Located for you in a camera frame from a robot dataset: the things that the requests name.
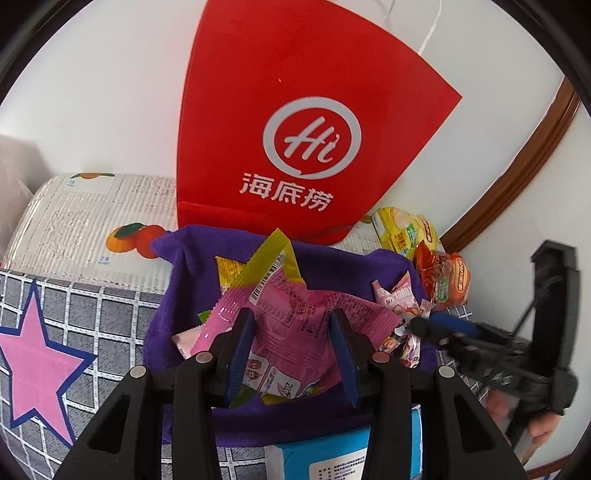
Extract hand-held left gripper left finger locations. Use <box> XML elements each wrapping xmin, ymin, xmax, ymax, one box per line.
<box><xmin>55</xmin><ymin>307</ymin><xmax>257</xmax><ymax>480</ymax></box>

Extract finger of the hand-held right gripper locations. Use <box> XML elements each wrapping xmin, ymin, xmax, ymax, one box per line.
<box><xmin>410</xmin><ymin>315</ymin><xmax>481</xmax><ymax>341</ymax></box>

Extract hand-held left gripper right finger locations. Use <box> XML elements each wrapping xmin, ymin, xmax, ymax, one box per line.
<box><xmin>329</xmin><ymin>308</ymin><xmax>529</xmax><ymax>480</ymax></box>

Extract colourful candy packet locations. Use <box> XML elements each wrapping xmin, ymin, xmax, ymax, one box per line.
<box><xmin>379</xmin><ymin>314</ymin><xmax>423</xmax><ymax>369</ymax></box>

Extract white triangular snack packet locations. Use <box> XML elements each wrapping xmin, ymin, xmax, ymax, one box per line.
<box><xmin>172</xmin><ymin>323</ymin><xmax>208</xmax><ymax>360</ymax></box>

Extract pink snack packet green ends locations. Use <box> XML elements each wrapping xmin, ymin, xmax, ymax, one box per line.
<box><xmin>191</xmin><ymin>228</ymin><xmax>402</xmax><ymax>409</ymax></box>

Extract person's right hand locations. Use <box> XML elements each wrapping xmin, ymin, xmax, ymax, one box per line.
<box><xmin>487</xmin><ymin>390</ymin><xmax>566</xmax><ymax>455</ymax></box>

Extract orange chip bag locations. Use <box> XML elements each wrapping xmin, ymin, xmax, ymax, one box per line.
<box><xmin>413</xmin><ymin>240</ymin><xmax>471</xmax><ymax>311</ymax></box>

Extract pink triangular snack packet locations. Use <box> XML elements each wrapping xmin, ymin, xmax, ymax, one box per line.
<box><xmin>373</xmin><ymin>271</ymin><xmax>432</xmax><ymax>319</ymax></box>

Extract yellow triangular snack packet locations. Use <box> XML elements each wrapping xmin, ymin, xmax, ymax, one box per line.
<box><xmin>215</xmin><ymin>256</ymin><xmax>252</xmax><ymax>294</ymax></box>

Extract blue tissue pack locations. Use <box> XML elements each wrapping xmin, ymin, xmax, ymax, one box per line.
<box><xmin>263</xmin><ymin>404</ymin><xmax>426</xmax><ymax>480</ymax></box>

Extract yellow chip bag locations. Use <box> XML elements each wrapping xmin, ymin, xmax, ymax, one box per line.
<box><xmin>372</xmin><ymin>207</ymin><xmax>439</xmax><ymax>261</ymax></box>

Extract purple cloth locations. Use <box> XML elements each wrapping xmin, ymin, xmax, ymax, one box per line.
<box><xmin>143</xmin><ymin>224</ymin><xmax>444</xmax><ymax>448</ymax></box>

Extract grey checked bedsheet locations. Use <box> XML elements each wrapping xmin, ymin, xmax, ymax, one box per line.
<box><xmin>0</xmin><ymin>268</ymin><xmax>509</xmax><ymax>480</ymax></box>

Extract white box with oranges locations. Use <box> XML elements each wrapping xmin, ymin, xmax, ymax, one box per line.
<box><xmin>2</xmin><ymin>172</ymin><xmax>185</xmax><ymax>296</ymax></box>

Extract red paper bag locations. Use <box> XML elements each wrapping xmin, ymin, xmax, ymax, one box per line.
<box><xmin>175</xmin><ymin>0</ymin><xmax>463</xmax><ymax>245</ymax></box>

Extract brown wooden door frame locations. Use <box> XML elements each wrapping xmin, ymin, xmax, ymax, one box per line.
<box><xmin>438</xmin><ymin>76</ymin><xmax>581</xmax><ymax>252</ymax></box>

